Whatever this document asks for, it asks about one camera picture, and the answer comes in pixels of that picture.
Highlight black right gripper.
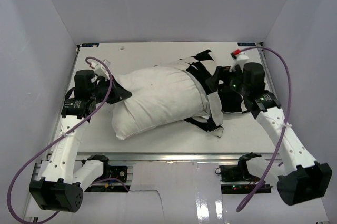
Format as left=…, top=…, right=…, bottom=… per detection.
left=206, top=64, right=250, bottom=96

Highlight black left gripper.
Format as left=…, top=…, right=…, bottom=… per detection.
left=90, top=74, right=132, bottom=104

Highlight black white checkered pillowcase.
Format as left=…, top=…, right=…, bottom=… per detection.
left=169, top=50, right=247, bottom=138

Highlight white pillow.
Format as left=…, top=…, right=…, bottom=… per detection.
left=112, top=66, right=206, bottom=140

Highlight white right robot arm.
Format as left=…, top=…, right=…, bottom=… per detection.
left=206, top=62, right=332, bottom=206

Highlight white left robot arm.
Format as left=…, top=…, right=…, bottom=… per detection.
left=29, top=70, right=132, bottom=212

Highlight blue right corner label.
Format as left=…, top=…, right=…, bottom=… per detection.
left=237, top=42, right=256, bottom=47

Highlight blue corner label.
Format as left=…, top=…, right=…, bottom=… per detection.
left=81, top=43, right=100, bottom=47
left=237, top=42, right=256, bottom=47

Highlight blue left corner label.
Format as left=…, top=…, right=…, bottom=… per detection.
left=81, top=43, right=100, bottom=47

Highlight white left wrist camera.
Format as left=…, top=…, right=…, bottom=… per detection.
left=89, top=59, right=110, bottom=79

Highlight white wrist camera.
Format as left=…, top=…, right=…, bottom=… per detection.
left=229, top=50, right=249, bottom=72
left=89, top=59, right=110, bottom=79

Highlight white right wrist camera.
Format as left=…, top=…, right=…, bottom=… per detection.
left=229, top=50, right=249, bottom=72

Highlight aluminium table edge rail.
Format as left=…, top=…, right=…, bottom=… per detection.
left=75, top=152, right=280, bottom=164

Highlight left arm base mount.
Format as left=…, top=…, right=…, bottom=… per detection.
left=85, top=165, right=130, bottom=193

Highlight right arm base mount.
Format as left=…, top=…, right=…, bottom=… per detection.
left=215, top=165, right=260, bottom=195

